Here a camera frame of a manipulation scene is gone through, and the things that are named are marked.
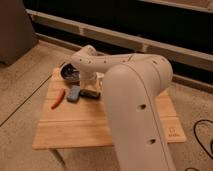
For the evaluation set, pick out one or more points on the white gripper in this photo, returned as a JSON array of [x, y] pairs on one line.
[[89, 81]]

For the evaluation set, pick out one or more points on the blue sponge block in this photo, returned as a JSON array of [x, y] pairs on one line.
[[73, 94]]

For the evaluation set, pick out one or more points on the wooden table leg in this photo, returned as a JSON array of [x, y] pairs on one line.
[[58, 157]]

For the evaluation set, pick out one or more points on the grey cabinet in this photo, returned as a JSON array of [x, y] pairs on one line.
[[17, 35]]

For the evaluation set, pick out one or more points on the dark round bowl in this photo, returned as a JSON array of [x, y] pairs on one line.
[[70, 73]]

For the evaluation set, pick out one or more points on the black eraser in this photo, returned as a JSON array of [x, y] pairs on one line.
[[89, 94]]

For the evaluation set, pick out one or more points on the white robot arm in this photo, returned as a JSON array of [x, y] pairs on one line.
[[130, 86]]

